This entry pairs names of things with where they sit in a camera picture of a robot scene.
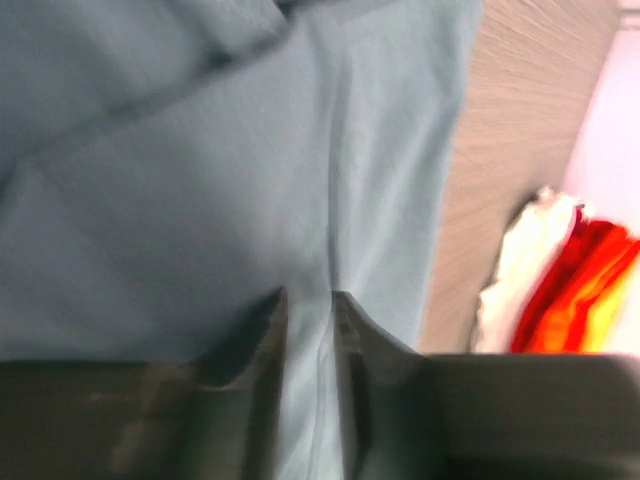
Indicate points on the white folded t shirt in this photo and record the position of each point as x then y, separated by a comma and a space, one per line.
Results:
529, 246

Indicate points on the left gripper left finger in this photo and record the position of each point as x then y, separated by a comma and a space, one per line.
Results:
214, 418

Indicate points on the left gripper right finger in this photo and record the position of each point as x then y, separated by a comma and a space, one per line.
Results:
465, 416

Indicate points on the orange folded t shirt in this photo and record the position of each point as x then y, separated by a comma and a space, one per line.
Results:
574, 307

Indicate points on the blue-grey t shirt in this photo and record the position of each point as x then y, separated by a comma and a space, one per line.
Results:
166, 165

